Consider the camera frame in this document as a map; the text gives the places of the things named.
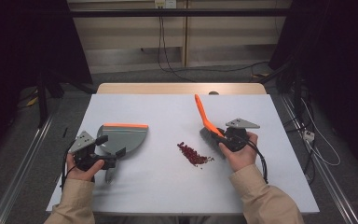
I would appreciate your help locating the grey dustpan with orange lip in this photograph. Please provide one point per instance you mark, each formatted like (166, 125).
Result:
(127, 137)

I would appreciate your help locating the black curtain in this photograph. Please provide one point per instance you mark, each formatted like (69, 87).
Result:
(338, 62)
(18, 46)

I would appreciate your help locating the metal floor rail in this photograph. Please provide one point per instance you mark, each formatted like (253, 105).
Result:
(18, 177)
(326, 174)

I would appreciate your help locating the orange brush with grey bristles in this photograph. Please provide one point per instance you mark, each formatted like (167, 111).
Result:
(203, 115)

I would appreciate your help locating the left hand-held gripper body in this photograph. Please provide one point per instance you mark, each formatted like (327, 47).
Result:
(82, 143)

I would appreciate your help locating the black metal stand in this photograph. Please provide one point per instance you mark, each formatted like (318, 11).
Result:
(42, 99)

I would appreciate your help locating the yellow floor tape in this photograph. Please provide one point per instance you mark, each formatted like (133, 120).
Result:
(32, 101)

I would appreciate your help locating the white wall outlet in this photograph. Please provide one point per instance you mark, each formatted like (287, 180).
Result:
(165, 3)

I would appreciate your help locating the pile of red beans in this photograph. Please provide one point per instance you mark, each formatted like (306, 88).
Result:
(192, 155)

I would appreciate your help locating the white power adapter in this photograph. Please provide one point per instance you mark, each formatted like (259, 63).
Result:
(308, 135)

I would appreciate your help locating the person's right hand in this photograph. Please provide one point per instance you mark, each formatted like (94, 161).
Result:
(242, 158)

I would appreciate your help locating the black horizontal bar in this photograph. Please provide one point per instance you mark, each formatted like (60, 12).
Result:
(199, 12)

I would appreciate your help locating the white table cover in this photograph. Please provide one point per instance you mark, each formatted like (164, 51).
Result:
(167, 118)

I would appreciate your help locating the wooden table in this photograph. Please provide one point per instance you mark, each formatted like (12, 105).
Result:
(167, 88)

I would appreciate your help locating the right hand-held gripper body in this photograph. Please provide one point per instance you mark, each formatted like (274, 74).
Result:
(240, 123)

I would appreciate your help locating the person's left hand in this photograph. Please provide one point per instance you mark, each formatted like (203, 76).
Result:
(80, 174)

